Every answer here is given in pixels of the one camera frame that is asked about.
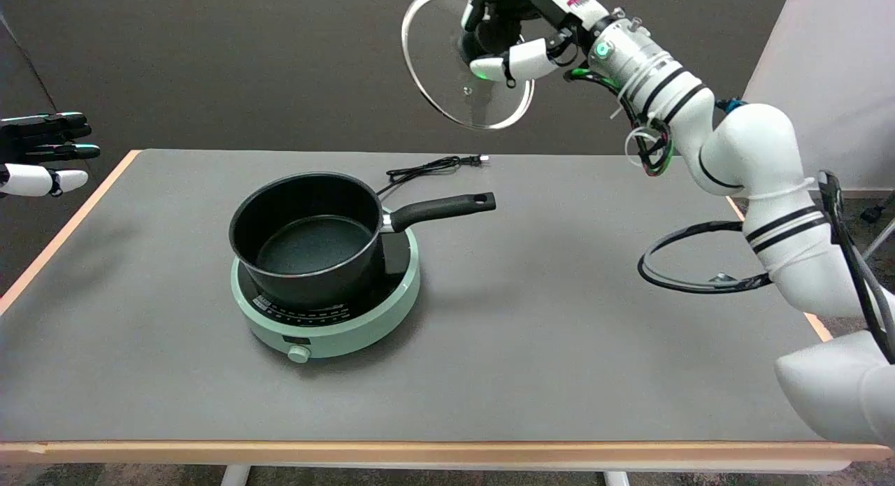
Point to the black chair caster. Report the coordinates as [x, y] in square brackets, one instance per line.
[872, 212]

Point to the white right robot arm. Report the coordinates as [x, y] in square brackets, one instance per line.
[748, 143]

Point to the mint green induction cooker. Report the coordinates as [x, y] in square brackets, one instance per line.
[363, 332]

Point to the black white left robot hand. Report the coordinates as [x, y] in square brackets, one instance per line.
[35, 178]

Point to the white partition panel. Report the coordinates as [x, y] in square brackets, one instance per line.
[839, 52]

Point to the grey metal stand leg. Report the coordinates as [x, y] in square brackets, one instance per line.
[882, 236]

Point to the white table leg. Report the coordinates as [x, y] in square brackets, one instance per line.
[235, 476]
[617, 479]

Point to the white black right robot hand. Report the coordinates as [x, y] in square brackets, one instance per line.
[542, 3]

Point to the glass pot lid black knob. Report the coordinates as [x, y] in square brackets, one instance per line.
[433, 52]

